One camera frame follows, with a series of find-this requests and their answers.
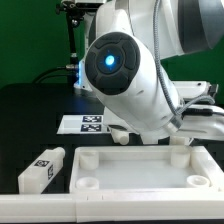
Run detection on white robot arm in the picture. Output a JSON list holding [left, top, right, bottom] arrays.
[[81, 0, 224, 145]]

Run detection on white fence bar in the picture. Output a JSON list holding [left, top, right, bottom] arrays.
[[0, 191, 224, 223], [191, 145, 224, 192]]

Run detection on white front fence bar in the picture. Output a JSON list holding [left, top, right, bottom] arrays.
[[0, 191, 224, 223]]

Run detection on white desk top tray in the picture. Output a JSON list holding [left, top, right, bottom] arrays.
[[69, 145, 217, 192]]

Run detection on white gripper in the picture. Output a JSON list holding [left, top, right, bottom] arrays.
[[173, 81, 224, 140]]

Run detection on black camera on stand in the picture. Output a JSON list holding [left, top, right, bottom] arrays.
[[56, 0, 107, 85]]

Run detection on black cables behind base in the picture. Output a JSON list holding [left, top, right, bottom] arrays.
[[32, 64, 81, 84]]

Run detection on white marker sheet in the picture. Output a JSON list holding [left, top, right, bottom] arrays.
[[57, 115, 109, 135]]

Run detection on white right fence bar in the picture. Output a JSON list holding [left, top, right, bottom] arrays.
[[191, 145, 224, 192]]

